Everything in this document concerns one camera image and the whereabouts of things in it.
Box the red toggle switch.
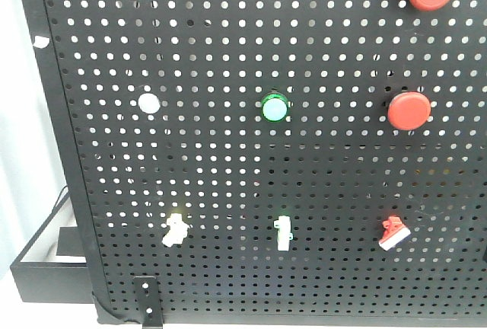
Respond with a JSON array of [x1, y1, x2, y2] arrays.
[[379, 216, 411, 251]]

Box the black perforated pegboard panel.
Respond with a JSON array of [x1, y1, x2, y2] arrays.
[[22, 0, 486, 327]]

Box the green illuminated push button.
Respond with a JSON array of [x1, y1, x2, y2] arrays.
[[261, 92, 289, 123]]

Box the lower red mushroom button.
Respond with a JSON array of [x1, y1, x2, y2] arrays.
[[387, 91, 431, 130]]

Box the grey curtain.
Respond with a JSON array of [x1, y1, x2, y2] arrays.
[[1, 0, 65, 274]]

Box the black open box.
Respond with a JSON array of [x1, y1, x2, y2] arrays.
[[10, 194, 92, 304]]

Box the white middle toggle switch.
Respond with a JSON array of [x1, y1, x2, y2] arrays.
[[273, 216, 294, 251]]

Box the yellow-lit white toggle switch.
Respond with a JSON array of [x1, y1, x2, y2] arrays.
[[161, 213, 190, 248]]

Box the left black clamp bracket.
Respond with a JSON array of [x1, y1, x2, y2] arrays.
[[133, 276, 163, 329]]

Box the black power cable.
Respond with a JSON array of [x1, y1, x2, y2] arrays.
[[51, 187, 69, 212]]

